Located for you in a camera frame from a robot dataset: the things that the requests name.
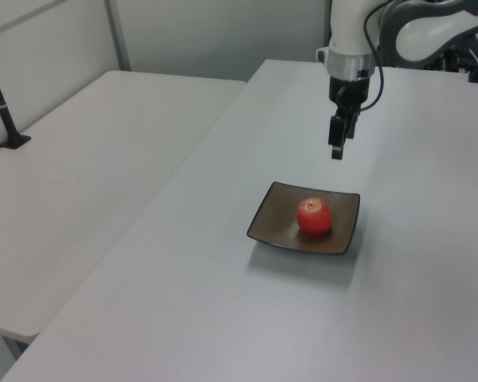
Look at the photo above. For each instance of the grey aluminium partition post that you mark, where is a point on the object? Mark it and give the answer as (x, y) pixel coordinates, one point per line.
(117, 33)

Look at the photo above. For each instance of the square brown ceramic plate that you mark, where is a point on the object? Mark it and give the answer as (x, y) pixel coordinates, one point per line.
(277, 219)

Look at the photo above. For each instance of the grey table leg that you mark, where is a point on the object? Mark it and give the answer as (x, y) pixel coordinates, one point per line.
(2, 358)

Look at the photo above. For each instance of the red apple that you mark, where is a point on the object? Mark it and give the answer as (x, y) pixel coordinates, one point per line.
(314, 217)

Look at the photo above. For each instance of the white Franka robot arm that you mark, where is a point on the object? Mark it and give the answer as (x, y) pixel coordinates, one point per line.
(348, 36)

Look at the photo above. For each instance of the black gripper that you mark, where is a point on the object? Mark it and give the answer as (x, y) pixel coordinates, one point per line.
(348, 95)

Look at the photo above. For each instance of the black camera stand with white band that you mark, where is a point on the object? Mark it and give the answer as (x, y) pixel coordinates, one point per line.
(0, 103)

